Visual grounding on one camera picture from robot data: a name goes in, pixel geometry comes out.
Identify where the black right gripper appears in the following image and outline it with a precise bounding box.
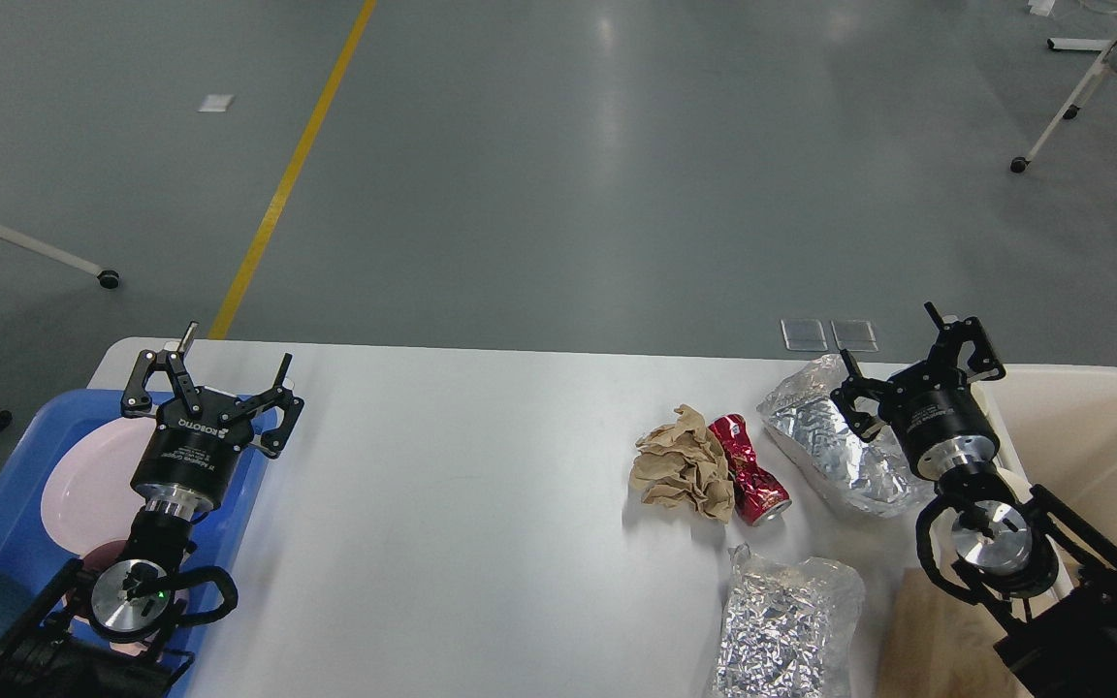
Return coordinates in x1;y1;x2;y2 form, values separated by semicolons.
830;302;1006;482

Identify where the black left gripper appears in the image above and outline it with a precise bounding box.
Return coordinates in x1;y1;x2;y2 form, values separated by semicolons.
120;321;305;514

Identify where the silver foil bag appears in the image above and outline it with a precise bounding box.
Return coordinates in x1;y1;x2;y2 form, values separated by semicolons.
706;544;866;697
756;354;930;520

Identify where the pink plate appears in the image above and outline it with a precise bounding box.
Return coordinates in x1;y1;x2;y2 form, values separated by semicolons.
40;417;155;556

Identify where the pink ribbed mug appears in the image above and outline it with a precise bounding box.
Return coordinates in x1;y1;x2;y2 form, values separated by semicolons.
64;541;191;660

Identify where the brown paper bag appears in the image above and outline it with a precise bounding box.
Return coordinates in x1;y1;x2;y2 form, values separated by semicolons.
875;567;1029;697

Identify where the cream paper cup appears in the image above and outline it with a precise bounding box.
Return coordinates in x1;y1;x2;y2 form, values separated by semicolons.
996;465;1030;498

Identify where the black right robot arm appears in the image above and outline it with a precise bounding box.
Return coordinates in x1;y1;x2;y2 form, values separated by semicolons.
830;303;1117;697

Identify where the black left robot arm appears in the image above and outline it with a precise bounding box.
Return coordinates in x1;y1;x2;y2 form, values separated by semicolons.
0;329;304;697

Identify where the floor socket plate right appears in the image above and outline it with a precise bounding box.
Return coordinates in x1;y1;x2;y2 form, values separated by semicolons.
830;319;880;353

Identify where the floor socket plate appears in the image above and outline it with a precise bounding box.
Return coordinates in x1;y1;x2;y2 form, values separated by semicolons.
830;319;880;353
780;318;829;353

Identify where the floor socket plate left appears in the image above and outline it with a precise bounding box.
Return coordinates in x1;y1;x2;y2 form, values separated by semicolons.
780;318;829;353

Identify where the beige waste bin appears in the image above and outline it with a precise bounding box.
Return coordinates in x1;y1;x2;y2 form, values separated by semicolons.
978;364;1117;545

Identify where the crushed red can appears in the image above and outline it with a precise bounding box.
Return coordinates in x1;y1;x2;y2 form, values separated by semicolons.
709;414;792;526

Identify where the crumpled brown paper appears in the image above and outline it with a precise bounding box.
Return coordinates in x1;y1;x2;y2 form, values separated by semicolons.
628;403;733;524

